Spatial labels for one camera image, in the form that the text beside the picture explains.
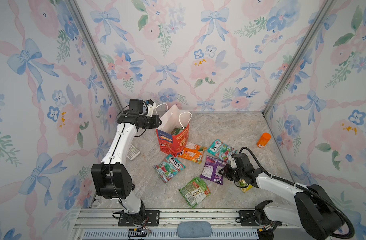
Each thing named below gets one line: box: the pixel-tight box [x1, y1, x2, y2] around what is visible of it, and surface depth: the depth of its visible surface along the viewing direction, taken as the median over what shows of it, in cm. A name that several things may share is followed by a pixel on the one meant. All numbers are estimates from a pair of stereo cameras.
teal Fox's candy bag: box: [207, 139, 238, 163], surface depth 97 cm
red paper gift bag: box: [155, 103, 192, 157], surface depth 86 cm
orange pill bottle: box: [256, 132, 272, 148], surface depth 97 cm
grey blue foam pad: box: [177, 221, 212, 239], surface depth 70 cm
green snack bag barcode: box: [179, 177, 211, 208], surface depth 83 cm
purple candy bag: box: [199, 155, 229, 185], surface depth 90 cm
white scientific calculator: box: [126, 144, 141, 161], surface depth 99 cm
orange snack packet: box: [178, 141, 207, 165], surface depth 97 cm
